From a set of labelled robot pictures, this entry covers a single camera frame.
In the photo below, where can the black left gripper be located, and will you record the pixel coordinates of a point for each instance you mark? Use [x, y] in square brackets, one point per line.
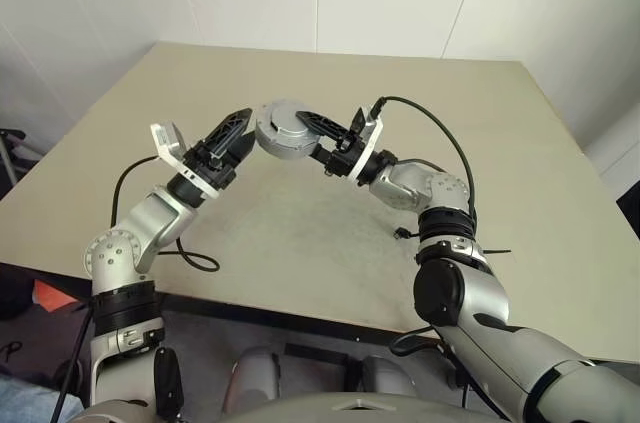
[210, 170]

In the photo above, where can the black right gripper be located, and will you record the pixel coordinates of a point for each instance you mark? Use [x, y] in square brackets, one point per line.
[345, 158]

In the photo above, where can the silver motor stator housing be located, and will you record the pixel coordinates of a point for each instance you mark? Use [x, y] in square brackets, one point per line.
[287, 149]

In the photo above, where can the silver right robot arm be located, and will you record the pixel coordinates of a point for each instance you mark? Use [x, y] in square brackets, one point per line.
[415, 183]

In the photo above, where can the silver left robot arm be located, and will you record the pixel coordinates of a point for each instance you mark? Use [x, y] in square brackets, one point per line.
[145, 218]

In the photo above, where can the black bar under table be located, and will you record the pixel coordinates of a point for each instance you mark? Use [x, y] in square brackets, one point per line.
[315, 355]

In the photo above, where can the black metal stand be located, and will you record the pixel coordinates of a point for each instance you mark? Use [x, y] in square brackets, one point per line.
[15, 140]

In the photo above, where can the grey rounded shape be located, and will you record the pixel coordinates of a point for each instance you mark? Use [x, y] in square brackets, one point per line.
[387, 375]
[255, 375]

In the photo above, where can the orange object on floor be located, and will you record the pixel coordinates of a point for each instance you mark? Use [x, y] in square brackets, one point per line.
[50, 295]

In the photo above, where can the dark bag on floor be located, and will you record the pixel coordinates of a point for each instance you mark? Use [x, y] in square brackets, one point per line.
[15, 293]

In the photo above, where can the grey robot torso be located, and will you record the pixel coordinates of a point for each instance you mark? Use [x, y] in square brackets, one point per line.
[350, 410]

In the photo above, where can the blue jeans fabric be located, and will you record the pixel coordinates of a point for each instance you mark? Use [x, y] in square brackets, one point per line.
[30, 400]

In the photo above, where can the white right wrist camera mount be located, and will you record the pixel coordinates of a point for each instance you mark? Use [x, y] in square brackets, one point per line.
[372, 130]

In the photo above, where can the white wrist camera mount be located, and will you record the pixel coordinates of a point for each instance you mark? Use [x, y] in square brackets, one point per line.
[372, 130]
[170, 143]

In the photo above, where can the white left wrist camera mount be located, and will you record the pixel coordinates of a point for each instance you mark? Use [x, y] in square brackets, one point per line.
[170, 143]

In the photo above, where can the black table frame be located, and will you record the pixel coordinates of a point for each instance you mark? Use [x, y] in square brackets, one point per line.
[280, 317]

